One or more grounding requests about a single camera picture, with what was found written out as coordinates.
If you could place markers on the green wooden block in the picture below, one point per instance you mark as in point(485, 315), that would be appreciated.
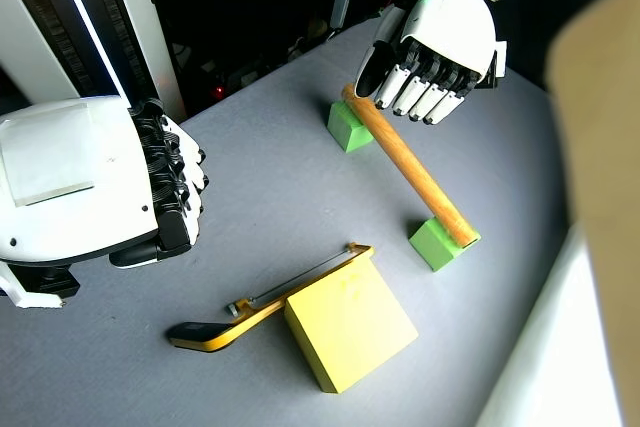
point(345, 127)
point(432, 244)

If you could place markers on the yellow wooden block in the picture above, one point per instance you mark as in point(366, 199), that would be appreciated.
point(350, 327)

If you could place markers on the white column with light strip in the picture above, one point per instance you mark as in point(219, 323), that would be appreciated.
point(130, 22)

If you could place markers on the tan cardboard box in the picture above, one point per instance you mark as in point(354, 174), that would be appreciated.
point(600, 147)

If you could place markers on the round wooden dowel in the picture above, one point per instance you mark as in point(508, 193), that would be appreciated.
point(410, 167)

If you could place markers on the white foam board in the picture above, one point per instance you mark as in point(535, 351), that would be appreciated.
point(555, 347)

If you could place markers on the grey table cloth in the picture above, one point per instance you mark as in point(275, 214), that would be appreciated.
point(280, 187)

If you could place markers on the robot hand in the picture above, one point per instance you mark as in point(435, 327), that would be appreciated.
point(75, 177)
point(450, 22)

